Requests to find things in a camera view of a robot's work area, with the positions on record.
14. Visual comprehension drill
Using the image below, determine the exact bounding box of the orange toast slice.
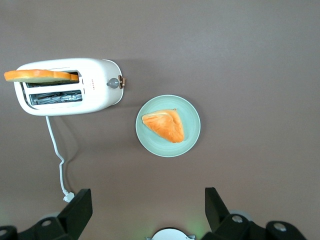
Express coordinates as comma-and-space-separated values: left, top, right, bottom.
3, 69, 80, 84

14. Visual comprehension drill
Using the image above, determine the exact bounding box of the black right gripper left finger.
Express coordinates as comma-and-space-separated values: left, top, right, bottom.
17, 188, 94, 240

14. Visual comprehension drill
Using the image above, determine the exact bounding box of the triangular orange pastry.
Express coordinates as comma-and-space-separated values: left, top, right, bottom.
141, 108, 186, 144

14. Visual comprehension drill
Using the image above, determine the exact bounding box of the white toaster power cable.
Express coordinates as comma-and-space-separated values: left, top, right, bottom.
44, 115, 76, 204

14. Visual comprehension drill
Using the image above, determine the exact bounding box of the white two-slot toaster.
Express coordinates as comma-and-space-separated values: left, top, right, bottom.
13, 57, 127, 117

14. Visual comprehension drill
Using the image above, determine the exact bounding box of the pale green plate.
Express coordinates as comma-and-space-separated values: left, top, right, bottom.
135, 94, 202, 158

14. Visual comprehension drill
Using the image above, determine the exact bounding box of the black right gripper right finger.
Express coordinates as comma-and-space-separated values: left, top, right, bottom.
201, 186, 266, 240

